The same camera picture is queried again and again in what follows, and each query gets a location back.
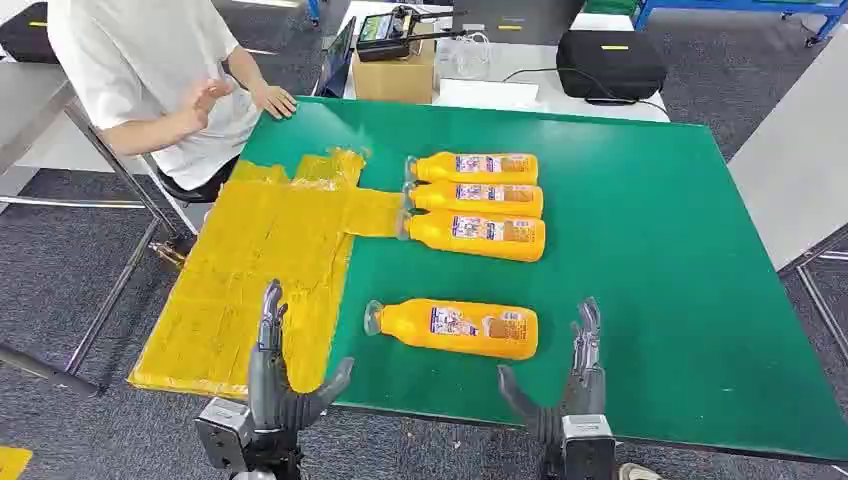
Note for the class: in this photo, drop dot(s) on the person's right hand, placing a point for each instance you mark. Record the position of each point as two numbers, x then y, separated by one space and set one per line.
208 99

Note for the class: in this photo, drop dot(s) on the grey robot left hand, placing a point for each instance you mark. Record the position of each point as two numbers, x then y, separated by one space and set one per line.
268 391

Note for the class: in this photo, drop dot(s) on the person's left hand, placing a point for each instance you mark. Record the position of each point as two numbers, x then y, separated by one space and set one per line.
275 101

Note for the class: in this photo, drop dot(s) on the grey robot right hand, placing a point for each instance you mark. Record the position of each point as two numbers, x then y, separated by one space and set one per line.
586 391

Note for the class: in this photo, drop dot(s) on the orange drink bottle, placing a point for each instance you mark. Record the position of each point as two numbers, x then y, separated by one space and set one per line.
437 171
434 197
411 326
434 232

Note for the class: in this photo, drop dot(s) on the dark laptop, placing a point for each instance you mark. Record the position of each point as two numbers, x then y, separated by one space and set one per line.
338 63

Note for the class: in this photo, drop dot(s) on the person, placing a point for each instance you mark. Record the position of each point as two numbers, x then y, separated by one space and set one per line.
132 53

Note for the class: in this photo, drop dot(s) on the black stool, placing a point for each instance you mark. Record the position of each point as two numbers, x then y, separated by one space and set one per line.
199 189

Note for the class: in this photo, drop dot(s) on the pale shoe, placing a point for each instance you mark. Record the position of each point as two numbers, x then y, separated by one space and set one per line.
636 472

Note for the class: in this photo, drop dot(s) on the brown cardboard box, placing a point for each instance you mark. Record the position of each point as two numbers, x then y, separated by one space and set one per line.
394 79

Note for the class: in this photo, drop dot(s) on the black remote controller with antennas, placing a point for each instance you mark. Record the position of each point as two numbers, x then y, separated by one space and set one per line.
381 33

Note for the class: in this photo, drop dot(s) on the green table mat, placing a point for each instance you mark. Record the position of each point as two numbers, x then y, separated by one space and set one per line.
629 265

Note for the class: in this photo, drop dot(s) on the brass table foot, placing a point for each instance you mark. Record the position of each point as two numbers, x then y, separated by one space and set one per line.
167 255

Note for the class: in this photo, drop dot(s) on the black case with yellow label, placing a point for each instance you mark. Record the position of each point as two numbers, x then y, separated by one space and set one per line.
609 66
26 36
510 16

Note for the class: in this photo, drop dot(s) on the flat white box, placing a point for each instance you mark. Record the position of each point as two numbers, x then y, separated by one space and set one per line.
487 94

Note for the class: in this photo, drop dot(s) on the white table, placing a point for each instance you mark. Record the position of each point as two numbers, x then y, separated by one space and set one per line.
523 63

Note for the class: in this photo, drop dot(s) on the yellow floor sticker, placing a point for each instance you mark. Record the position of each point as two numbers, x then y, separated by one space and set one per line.
12 462

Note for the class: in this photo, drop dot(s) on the grey table with metal legs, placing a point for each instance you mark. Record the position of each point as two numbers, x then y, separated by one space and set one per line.
788 166

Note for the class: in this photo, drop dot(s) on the green crate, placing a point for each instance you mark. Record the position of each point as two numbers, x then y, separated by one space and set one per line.
609 6

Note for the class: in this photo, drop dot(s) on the blue metal rack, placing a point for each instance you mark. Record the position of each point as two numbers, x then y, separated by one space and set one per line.
729 6

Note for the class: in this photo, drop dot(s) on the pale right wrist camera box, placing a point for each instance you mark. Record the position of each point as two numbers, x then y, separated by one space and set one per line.
590 447

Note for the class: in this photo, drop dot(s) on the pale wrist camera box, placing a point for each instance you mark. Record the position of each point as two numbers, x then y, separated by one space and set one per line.
222 430
590 447

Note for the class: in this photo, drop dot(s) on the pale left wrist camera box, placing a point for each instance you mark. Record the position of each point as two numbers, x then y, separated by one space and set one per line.
222 430

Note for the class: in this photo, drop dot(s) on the steel frame table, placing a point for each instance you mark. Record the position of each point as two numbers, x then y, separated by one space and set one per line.
30 99

